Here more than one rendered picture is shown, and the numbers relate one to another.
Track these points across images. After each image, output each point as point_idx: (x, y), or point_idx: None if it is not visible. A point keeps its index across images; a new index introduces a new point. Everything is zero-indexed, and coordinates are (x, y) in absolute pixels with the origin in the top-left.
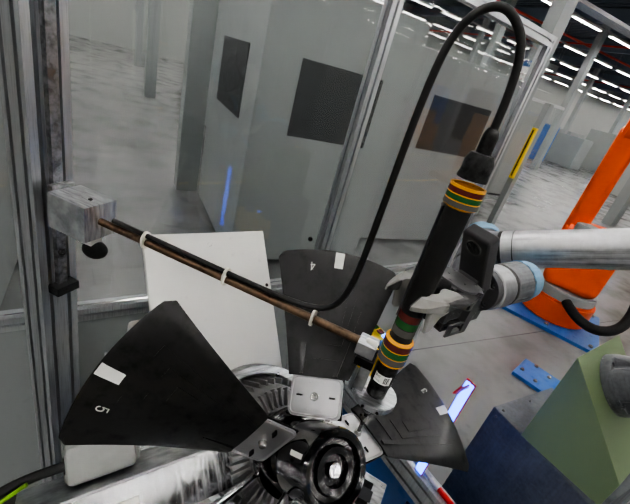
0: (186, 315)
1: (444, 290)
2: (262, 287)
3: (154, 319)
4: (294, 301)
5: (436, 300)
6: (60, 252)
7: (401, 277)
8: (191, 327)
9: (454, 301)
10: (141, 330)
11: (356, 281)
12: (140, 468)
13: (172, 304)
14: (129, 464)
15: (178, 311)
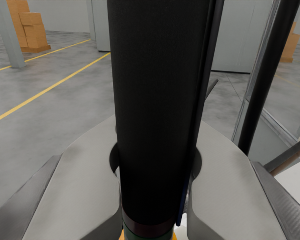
0: (211, 89)
1: (109, 194)
2: (287, 150)
3: (210, 85)
4: (264, 165)
5: (93, 131)
6: None
7: (201, 124)
8: (206, 96)
9: (50, 174)
10: (207, 89)
11: (241, 135)
12: (190, 178)
13: (216, 81)
14: (194, 175)
15: (213, 85)
